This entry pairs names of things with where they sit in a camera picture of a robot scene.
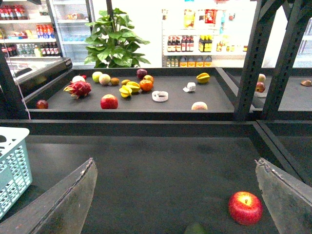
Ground small orange yellow fruit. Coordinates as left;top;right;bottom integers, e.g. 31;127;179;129
121;79;130;85

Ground orange red fruit back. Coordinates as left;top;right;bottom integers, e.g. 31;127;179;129
143;75;154;83

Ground yellow star fruit front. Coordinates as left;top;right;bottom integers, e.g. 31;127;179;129
119;85;132;98

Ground pale peach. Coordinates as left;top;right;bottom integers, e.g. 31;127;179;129
191;101;208;110

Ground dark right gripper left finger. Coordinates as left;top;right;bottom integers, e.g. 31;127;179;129
0;158;98;234

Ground green apple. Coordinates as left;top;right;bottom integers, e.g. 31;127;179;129
92;71;102;83

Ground yellow star fruit back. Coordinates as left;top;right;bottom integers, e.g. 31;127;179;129
126;81;140;93

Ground pink dragon fruit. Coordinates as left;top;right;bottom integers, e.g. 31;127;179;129
63;81;92;98

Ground dark purple passion fruit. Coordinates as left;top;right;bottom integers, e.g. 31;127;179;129
136;68;148;79

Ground yellow star fruit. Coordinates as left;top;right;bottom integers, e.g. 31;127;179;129
119;85;132;98
196;73;210;84
126;81;140;93

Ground black metal rack post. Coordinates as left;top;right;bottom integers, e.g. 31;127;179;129
234;0;312;121

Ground red apple behind post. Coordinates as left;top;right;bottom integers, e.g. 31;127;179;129
255;81;266;93

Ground light blue plastic basket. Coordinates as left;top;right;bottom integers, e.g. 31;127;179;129
0;127;33;217

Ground brown kiwi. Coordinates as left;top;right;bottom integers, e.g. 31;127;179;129
110;78;119;86

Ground white foam fruit net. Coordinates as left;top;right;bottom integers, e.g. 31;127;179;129
182;82;196;93

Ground red apple on far tray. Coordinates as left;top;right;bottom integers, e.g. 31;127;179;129
100;94;118;109

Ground black far display tray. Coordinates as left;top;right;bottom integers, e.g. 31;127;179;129
25;67;238;120

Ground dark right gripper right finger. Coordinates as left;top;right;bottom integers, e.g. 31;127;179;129
255;158;312;234

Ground small dark red fruit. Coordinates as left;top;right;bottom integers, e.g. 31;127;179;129
36;99;49;109

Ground white round fruit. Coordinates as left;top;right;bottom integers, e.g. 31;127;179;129
71;76;85;83

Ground yellow star fruit right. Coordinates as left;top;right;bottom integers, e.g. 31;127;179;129
196;73;210;84

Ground red apple near gripper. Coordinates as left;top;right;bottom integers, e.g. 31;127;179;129
228;191;263;226

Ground orange persimmon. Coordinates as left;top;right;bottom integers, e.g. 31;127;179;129
139;79;154;92

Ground green avocado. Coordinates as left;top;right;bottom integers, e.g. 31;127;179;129
184;222;207;234

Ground green potted plant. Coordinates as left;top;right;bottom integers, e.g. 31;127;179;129
84;8;150;68

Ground white tape roll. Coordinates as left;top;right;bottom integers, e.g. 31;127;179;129
152;91;169;102

